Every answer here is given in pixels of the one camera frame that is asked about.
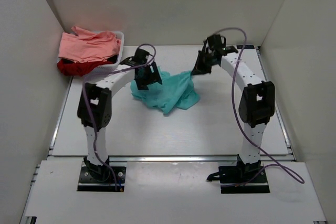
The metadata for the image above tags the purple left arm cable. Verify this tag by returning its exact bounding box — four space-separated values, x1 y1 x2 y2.
81 44 158 192

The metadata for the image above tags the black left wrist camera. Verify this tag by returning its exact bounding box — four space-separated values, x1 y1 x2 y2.
120 49 150 67

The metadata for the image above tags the red t shirt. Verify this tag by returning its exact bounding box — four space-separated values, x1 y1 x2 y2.
56 59 104 77

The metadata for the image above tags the teal t shirt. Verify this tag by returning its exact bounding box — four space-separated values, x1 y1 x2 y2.
130 70 200 115

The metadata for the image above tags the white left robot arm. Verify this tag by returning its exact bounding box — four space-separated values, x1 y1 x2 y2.
77 57 162 182

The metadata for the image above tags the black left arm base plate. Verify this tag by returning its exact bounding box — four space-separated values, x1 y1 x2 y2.
77 166 127 193

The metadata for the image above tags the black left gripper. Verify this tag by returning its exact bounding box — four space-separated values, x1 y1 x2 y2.
134 62 161 91

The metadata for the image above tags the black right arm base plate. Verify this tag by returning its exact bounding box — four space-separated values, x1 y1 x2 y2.
206 156 270 194

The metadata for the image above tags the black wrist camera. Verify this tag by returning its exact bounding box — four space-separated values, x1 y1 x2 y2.
120 49 150 67
202 34 238 55

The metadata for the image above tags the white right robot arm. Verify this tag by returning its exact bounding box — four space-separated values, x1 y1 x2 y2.
192 46 275 182

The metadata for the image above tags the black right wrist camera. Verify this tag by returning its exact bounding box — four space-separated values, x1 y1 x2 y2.
202 34 238 55

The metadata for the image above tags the pink t shirt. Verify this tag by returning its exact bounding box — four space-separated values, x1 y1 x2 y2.
58 26 122 63

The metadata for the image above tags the aluminium table rail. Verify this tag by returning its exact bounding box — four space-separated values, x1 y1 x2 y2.
104 155 293 163

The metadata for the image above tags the white plastic basket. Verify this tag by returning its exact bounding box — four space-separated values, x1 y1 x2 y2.
89 30 125 74

